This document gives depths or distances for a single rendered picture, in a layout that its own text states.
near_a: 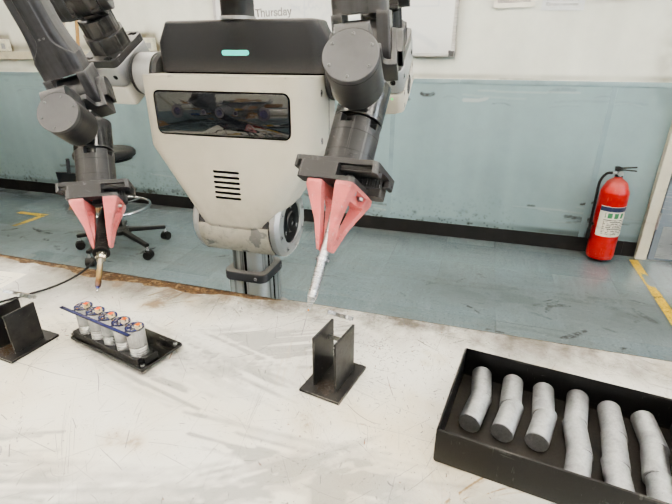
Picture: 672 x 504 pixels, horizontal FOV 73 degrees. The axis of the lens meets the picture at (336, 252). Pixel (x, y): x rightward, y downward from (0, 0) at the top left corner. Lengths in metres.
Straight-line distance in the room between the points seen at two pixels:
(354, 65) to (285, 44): 0.50
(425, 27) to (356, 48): 2.52
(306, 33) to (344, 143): 0.47
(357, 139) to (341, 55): 0.09
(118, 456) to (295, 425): 0.19
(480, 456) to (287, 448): 0.21
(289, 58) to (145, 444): 0.71
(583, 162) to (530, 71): 0.62
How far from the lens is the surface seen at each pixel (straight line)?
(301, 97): 0.88
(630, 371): 0.77
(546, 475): 0.53
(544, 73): 3.02
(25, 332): 0.82
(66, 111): 0.76
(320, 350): 0.61
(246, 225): 0.99
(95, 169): 0.80
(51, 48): 0.84
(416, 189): 3.13
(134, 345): 0.69
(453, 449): 0.53
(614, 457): 0.58
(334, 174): 0.50
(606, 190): 3.01
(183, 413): 0.62
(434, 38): 2.99
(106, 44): 1.15
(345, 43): 0.49
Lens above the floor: 1.15
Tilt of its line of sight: 24 degrees down
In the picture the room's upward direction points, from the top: straight up
